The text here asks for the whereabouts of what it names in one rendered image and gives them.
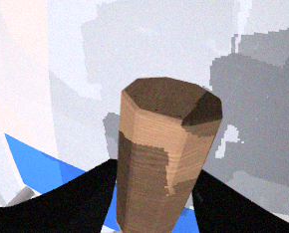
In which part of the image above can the grey metal cylinder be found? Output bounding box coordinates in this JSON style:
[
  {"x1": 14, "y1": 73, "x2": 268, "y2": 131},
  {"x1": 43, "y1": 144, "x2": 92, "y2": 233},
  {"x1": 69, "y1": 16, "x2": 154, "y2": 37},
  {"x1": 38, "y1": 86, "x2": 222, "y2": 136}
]
[{"x1": 5, "y1": 185, "x2": 34, "y2": 207}]

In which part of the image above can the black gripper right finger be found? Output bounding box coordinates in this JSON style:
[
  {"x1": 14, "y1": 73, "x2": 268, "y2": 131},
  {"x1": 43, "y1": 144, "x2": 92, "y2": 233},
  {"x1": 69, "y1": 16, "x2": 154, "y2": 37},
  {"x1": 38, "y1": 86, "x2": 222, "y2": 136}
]
[{"x1": 192, "y1": 169, "x2": 289, "y2": 233}]

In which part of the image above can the wooden tool handle with grey metal shaft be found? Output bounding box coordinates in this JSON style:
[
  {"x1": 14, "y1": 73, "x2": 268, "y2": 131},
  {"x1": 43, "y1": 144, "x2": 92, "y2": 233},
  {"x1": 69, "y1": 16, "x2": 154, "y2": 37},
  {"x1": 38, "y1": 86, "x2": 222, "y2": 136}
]
[{"x1": 116, "y1": 77, "x2": 223, "y2": 233}]

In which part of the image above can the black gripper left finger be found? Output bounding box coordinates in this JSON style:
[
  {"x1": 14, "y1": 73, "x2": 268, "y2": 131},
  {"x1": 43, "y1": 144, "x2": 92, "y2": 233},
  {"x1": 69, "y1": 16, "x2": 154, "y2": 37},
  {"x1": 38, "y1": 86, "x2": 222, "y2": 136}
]
[{"x1": 0, "y1": 159, "x2": 118, "y2": 233}]

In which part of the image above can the blue flat strip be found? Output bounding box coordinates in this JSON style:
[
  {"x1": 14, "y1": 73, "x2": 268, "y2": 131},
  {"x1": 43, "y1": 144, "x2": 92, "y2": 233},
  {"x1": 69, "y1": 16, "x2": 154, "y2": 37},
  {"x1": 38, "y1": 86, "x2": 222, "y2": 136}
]
[{"x1": 4, "y1": 132, "x2": 199, "y2": 233}]

